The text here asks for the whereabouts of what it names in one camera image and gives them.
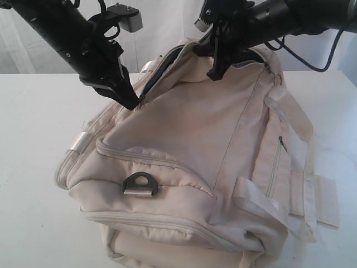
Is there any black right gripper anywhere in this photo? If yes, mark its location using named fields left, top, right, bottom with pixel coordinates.
left=193, top=1, right=287, bottom=81

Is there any black plastic D-ring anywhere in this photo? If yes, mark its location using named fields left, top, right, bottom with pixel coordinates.
left=122, top=172, right=162, bottom=199

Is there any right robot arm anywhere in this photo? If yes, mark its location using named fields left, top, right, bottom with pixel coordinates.
left=193, top=1, right=356, bottom=81

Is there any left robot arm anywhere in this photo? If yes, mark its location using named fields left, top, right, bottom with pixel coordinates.
left=1, top=1, right=143, bottom=110

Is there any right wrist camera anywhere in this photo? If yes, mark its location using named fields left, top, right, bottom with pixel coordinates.
left=194, top=0, right=223, bottom=32

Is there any dark blue cable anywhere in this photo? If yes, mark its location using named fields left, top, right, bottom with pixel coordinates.
left=264, top=27, right=346, bottom=72

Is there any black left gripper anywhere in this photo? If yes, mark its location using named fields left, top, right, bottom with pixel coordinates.
left=11, top=1, right=139, bottom=109

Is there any beige fabric duffel bag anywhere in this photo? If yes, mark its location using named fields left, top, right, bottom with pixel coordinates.
left=55, top=40, right=340, bottom=267

